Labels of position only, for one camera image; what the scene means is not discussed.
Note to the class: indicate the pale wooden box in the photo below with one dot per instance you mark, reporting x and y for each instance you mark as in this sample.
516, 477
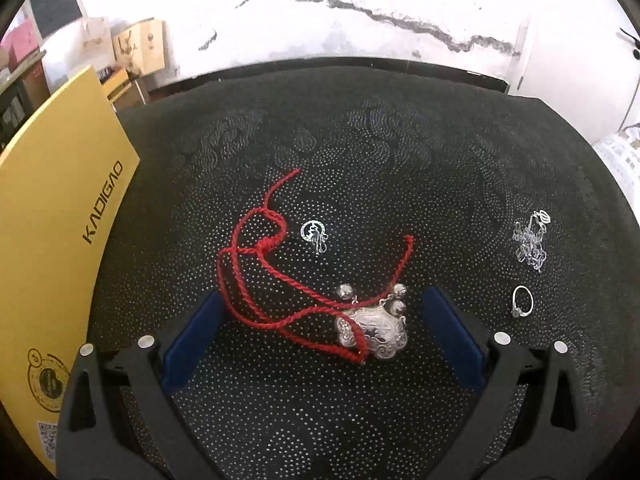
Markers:
96, 42

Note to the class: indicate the yellow cardboard box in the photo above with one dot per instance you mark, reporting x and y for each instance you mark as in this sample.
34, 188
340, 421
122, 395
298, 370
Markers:
55, 240

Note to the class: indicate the pink box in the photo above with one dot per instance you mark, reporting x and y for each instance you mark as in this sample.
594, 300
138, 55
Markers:
20, 42

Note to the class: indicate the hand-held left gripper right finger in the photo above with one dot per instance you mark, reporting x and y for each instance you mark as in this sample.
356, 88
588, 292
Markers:
457, 340

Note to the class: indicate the black dotted table mat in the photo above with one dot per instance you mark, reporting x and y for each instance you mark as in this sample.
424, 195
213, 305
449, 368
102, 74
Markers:
350, 200

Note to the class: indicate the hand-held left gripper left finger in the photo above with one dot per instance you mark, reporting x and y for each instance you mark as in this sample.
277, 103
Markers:
192, 340

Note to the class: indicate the cardboard boxes in background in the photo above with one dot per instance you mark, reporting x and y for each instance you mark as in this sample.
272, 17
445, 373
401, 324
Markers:
140, 45

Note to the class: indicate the dark framed board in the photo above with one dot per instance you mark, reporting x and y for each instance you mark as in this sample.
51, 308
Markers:
54, 2

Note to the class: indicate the small silver round pendant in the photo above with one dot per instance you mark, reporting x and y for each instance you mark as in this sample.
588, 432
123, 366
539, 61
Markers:
314, 234

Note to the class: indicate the yellow black box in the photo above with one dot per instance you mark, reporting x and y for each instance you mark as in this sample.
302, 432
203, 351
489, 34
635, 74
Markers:
112, 80

